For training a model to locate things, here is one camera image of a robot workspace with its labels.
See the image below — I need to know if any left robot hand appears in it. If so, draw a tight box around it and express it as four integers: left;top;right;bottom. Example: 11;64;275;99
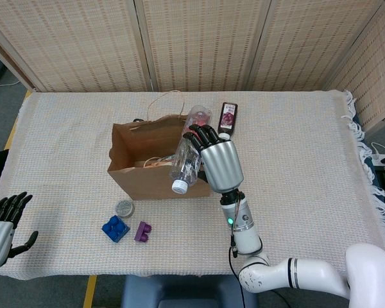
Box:
0;191;39;269

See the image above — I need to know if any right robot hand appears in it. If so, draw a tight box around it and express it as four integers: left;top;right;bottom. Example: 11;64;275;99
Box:
182;124;244;193

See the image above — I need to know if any clear plastic water bottle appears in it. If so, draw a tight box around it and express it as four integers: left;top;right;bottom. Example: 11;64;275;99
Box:
169;105;212;195

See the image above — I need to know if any dark juice bottle white cap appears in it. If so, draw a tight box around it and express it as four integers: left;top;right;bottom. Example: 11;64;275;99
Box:
217;101;239;141

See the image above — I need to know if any brown paper bag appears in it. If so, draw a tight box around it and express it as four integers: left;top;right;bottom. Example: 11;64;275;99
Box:
107;90;214;200

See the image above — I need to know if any white woven tablecloth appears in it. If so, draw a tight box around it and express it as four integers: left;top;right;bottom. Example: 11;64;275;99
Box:
0;89;385;283

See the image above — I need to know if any purple building block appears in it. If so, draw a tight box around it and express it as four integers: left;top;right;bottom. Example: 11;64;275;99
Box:
133;221;153;243

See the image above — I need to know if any small round clear container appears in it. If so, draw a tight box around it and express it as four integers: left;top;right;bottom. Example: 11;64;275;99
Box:
114;200;136;219

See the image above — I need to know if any blue building block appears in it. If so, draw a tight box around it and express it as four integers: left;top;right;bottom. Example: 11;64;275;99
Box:
101;215;131;244

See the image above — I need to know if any bamboo folding screen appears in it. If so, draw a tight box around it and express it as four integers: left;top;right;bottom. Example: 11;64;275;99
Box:
0;0;385;132

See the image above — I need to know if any blue padded seat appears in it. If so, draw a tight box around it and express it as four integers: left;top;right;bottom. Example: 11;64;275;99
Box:
121;275;259;308

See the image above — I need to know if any white power strip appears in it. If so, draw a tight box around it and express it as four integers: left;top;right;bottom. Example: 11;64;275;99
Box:
370;142;385;166

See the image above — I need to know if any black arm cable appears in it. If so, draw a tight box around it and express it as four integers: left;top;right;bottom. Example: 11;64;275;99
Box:
228;235;247;308

